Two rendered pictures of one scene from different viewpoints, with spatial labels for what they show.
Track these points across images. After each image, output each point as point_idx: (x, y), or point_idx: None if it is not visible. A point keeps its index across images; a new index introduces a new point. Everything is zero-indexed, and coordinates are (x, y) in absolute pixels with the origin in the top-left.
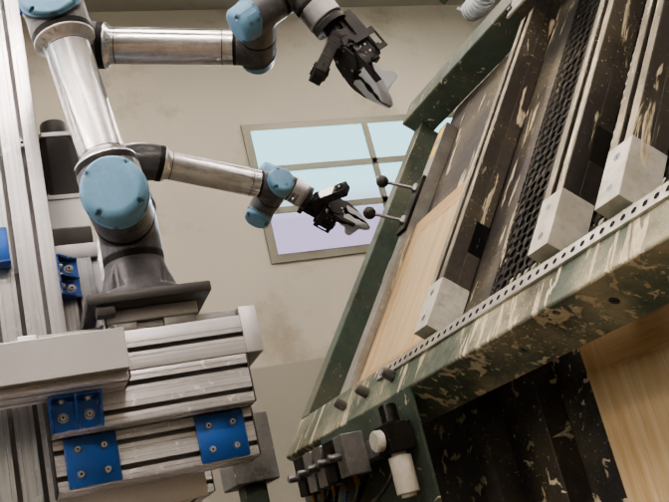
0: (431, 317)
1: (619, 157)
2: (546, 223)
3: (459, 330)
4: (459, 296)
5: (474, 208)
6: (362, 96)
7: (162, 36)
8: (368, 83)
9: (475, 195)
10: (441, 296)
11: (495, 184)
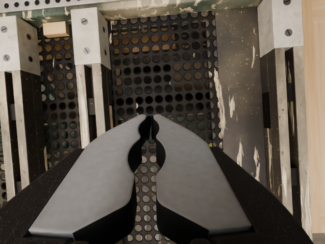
0: (270, 0)
1: (2, 54)
2: (81, 32)
3: None
4: (262, 45)
5: (274, 141)
6: (226, 156)
7: None
8: (121, 163)
9: (277, 156)
10: (270, 28)
11: (270, 176)
